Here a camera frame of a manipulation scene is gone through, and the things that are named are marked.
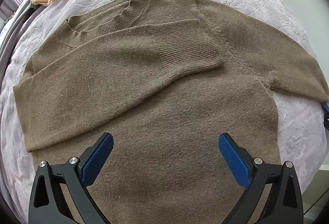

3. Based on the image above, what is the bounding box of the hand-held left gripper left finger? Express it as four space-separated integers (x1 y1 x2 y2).
28 132 114 224

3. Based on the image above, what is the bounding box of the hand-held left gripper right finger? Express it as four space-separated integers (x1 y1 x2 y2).
218 133 304 224

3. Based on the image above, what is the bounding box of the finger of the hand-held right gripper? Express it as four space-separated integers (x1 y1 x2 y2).
322 102 329 132

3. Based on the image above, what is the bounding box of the brown knit sweater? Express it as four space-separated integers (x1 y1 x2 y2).
13 0 329 224

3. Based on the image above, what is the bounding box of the grey bed sheet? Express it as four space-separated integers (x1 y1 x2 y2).
0 0 35 65

